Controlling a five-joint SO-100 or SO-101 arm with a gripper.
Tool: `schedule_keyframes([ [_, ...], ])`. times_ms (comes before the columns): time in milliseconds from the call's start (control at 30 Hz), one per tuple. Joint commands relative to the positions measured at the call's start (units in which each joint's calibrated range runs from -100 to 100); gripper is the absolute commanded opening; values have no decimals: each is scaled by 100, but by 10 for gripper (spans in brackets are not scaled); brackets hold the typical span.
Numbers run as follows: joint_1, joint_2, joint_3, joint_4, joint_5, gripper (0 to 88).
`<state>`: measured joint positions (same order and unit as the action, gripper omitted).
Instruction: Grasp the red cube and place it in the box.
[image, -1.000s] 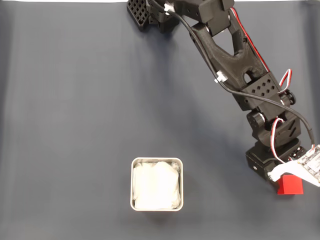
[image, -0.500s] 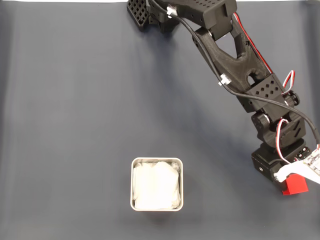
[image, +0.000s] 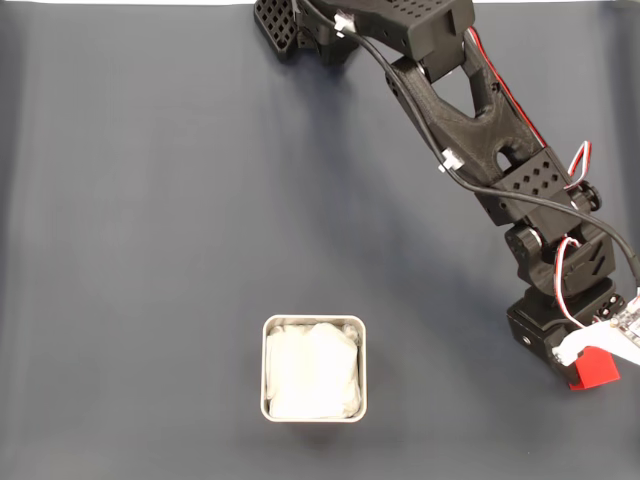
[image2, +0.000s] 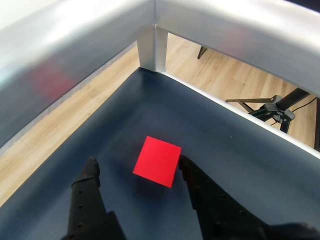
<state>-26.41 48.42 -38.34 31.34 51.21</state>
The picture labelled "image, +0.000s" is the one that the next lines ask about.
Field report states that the square metal box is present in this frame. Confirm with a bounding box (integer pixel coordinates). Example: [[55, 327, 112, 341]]
[[259, 313, 369, 424]]

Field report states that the grey table mat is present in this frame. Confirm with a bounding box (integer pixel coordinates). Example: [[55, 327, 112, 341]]
[[0, 2, 640, 480]]

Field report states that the white cable clip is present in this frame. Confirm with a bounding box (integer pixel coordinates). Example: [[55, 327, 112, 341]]
[[332, 12, 357, 37], [437, 148, 465, 175]]

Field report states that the white crumpled cloth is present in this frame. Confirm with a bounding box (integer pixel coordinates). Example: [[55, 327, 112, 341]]
[[265, 322, 362, 420]]

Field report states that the red cube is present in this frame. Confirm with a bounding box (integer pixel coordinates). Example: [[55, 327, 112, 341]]
[[568, 346, 622, 392]]

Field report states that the white red servo cable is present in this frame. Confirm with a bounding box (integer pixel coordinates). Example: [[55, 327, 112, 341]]
[[552, 237, 589, 331], [467, 27, 596, 191]]

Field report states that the black camera cable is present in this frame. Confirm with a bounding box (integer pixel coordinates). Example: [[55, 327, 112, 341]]
[[299, 0, 640, 296]]

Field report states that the camera board on white mount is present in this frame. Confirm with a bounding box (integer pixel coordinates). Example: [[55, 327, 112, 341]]
[[552, 294, 640, 366]]

